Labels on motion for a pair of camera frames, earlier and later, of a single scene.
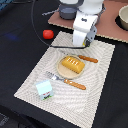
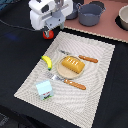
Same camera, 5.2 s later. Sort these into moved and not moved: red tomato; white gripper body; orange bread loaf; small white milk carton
Moved: white gripper body
Not moved: orange bread loaf; small white milk carton; red tomato
